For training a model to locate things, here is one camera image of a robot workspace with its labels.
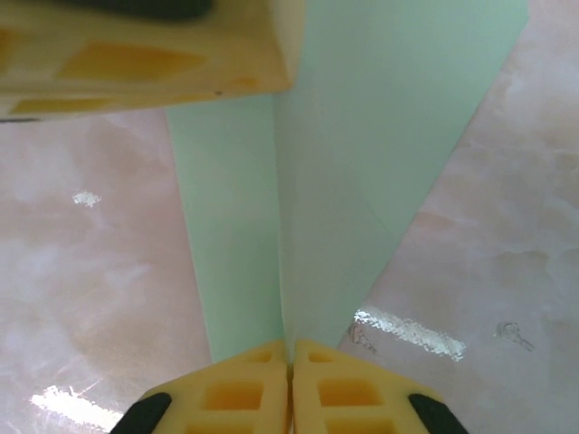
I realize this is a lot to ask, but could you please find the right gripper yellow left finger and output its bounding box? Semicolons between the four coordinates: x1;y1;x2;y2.
112;338;290;434

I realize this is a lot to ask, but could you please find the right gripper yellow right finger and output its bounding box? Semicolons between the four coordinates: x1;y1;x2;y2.
291;338;468;434

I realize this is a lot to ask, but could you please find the green paper sheet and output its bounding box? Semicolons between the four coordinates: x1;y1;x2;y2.
165;0;531;363

